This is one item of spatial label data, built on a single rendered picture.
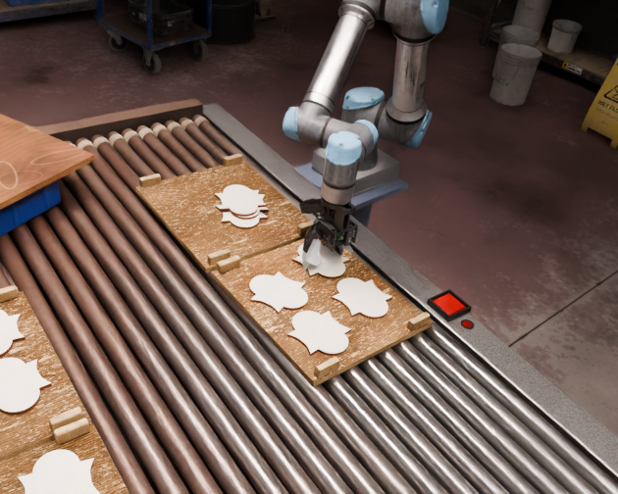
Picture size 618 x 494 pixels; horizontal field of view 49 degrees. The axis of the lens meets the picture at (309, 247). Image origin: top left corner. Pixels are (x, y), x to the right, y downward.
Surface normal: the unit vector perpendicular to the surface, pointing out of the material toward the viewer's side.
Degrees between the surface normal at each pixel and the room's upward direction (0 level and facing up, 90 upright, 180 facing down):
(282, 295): 0
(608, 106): 77
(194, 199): 0
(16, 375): 0
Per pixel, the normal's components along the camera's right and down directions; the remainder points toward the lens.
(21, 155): 0.11, -0.79
